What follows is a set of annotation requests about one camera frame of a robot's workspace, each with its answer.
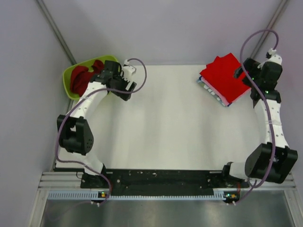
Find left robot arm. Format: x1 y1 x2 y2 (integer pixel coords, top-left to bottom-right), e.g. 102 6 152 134
56 60 138 188

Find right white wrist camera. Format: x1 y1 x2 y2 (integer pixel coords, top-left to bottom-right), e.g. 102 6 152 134
266 48 282 65

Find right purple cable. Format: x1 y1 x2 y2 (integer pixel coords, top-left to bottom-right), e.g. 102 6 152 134
236 29 279 205

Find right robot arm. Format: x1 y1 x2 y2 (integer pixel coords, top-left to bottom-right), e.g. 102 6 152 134
221 54 298 187

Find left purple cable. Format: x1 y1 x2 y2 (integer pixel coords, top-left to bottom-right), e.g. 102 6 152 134
54 58 147 207

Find pink folded t-shirt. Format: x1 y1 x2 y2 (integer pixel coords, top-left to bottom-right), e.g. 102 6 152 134
200 77 230 106

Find aluminium frame rail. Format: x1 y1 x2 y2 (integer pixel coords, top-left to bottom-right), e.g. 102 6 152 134
38 172 296 191

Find purple cable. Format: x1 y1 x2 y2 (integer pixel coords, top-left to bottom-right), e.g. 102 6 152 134
54 58 147 207
236 29 279 205

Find grey slotted cable duct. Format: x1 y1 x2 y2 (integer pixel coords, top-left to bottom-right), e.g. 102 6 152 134
47 191 239 201

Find dark red t-shirt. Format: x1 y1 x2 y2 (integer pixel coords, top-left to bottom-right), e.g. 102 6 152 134
70 60 104 97

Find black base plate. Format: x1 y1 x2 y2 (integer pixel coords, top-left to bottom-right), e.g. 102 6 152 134
80 168 249 196

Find patterned folded t-shirt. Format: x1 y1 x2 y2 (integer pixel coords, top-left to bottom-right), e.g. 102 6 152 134
197 76 223 106

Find green plastic basin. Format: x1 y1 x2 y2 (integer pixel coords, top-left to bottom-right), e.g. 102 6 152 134
62 55 119 101

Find bright red t-shirt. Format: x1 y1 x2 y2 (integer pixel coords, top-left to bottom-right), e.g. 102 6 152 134
200 53 250 104

